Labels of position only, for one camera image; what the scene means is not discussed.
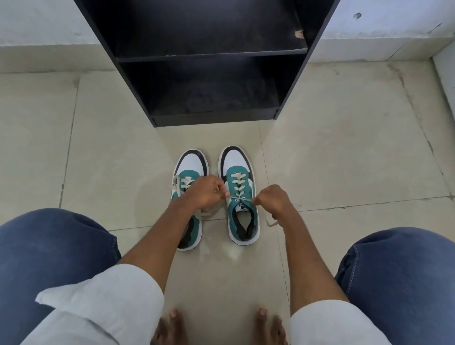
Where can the person's left jeans leg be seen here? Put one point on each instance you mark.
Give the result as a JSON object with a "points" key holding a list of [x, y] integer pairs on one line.
{"points": [[53, 252]]}

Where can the person's right white sleeve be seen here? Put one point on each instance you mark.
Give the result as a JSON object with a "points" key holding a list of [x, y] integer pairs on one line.
{"points": [[330, 325]]}

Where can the person's right fingers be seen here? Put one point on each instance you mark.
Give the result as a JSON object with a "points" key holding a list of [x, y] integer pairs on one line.
{"points": [[261, 199]]}

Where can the person's left forearm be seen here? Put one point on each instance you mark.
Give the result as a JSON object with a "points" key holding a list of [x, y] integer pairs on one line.
{"points": [[160, 238]]}

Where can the person's right jeans leg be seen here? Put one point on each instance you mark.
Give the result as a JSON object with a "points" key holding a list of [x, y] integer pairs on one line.
{"points": [[401, 284]]}

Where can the cream shoelace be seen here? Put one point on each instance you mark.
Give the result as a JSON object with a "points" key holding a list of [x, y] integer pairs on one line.
{"points": [[176, 183], [237, 196]]}

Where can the person's right hand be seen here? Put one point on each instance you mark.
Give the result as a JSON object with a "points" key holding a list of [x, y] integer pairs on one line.
{"points": [[277, 202]]}

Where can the person's bare foot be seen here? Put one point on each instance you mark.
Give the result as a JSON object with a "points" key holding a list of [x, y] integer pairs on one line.
{"points": [[270, 327], [170, 328]]}

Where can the person's right forearm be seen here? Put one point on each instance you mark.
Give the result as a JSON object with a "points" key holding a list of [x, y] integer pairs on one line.
{"points": [[305, 263]]}

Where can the person's left fingers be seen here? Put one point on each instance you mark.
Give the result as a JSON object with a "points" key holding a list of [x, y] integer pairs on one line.
{"points": [[219, 186]]}

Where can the person's left bare foot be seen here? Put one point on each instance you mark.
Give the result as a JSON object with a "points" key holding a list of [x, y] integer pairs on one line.
{"points": [[170, 328]]}

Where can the person's right bare foot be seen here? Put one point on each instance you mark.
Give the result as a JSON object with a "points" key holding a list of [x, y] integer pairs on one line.
{"points": [[270, 327]]}

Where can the person's white sleeve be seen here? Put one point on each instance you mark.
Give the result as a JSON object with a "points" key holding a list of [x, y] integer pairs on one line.
{"points": [[330, 325], [103, 302]]}

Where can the person's jeans leg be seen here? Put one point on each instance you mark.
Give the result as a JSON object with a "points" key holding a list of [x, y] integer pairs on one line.
{"points": [[401, 284], [53, 252]]}

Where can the teal white sneaker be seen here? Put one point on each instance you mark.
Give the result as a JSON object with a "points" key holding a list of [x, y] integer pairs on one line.
{"points": [[192, 161], [234, 156]]}

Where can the black wooden shoe rack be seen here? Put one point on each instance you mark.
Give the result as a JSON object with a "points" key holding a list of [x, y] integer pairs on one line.
{"points": [[209, 32]]}

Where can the person's left hand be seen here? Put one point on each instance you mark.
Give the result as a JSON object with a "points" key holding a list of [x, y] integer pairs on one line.
{"points": [[201, 193]]}

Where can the person's left white sleeve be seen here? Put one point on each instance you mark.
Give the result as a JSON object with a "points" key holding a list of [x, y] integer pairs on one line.
{"points": [[103, 302]]}

